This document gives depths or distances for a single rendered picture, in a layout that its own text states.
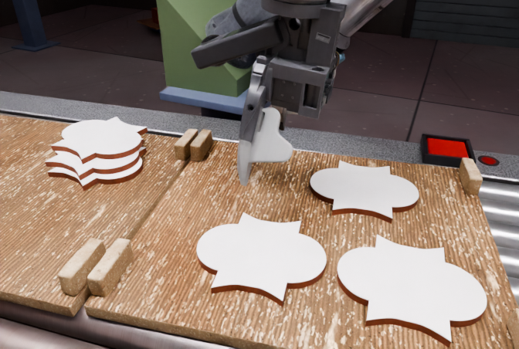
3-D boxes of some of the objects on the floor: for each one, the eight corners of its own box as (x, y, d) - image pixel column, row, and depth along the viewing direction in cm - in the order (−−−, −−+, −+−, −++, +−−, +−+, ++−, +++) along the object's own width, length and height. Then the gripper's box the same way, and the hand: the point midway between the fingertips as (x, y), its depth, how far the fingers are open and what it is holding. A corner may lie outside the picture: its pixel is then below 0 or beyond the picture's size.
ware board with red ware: (137, 30, 510) (134, 6, 497) (174, 24, 538) (172, 1, 524) (157, 38, 477) (154, 13, 463) (195, 32, 504) (193, 7, 490)
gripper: (323, 28, 34) (291, 215, 45) (358, -12, 50) (329, 133, 61) (225, 10, 36) (217, 192, 47) (290, -23, 52) (273, 119, 63)
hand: (259, 154), depth 55 cm, fingers open, 14 cm apart
